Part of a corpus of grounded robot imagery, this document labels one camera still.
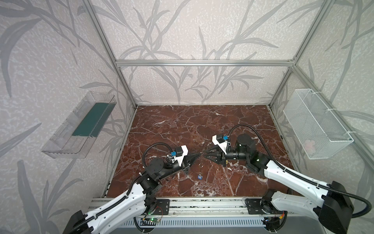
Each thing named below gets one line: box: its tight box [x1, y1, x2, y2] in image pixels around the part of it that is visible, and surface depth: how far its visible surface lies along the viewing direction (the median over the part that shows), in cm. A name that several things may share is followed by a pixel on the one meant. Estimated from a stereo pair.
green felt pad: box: [71, 102, 117, 138], surface depth 68 cm
